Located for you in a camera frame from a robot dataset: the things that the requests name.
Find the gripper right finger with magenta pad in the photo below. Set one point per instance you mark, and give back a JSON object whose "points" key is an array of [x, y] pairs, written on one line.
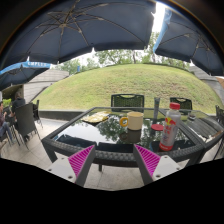
{"points": [[152, 166]]}

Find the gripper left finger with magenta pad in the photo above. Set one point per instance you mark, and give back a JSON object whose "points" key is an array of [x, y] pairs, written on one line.
{"points": [[74, 168]]}

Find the red bottle lid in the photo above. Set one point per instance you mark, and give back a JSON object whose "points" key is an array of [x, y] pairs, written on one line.
{"points": [[157, 127]]}

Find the black wicker glass-top table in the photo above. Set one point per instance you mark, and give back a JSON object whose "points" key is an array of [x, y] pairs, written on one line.
{"points": [[114, 143]]}

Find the yellow paper on table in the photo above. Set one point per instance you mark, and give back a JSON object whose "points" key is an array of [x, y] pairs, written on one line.
{"points": [[96, 117]]}

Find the clear bottle with red cap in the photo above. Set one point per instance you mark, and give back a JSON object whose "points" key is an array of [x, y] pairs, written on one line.
{"points": [[171, 125]]}

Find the wooden slatted table right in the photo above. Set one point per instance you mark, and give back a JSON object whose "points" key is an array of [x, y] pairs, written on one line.
{"points": [[206, 128]]}

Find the grey parasol pole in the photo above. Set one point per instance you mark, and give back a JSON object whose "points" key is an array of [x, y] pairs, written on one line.
{"points": [[156, 106]]}

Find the dark wicker chair centre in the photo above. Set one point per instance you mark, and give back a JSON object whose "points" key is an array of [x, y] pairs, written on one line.
{"points": [[119, 102]]}

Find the dark wicker chair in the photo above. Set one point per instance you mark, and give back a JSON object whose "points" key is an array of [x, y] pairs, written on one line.
{"points": [[119, 102], [183, 102], [25, 120]]}

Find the dark wicker chair right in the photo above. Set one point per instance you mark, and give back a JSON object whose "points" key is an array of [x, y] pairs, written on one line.
{"points": [[183, 102]]}

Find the dark wicker chair left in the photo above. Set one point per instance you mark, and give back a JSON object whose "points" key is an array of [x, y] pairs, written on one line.
{"points": [[25, 120]]}

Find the seated person at left edge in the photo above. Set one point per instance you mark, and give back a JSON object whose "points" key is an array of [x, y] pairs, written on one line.
{"points": [[4, 127]]}

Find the seated person in black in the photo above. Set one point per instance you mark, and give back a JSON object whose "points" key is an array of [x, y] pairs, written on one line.
{"points": [[18, 102]]}

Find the blue parasol left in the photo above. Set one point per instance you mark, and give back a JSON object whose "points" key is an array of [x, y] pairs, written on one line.
{"points": [[21, 73]]}

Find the navy parasol right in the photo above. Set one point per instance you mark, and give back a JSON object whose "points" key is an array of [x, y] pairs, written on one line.
{"points": [[180, 39]]}

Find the large navy parasol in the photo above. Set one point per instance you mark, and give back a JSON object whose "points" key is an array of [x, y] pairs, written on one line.
{"points": [[65, 29]]}

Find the cream mug with yellow handle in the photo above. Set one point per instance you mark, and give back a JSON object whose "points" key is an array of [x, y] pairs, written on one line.
{"points": [[133, 120]]}

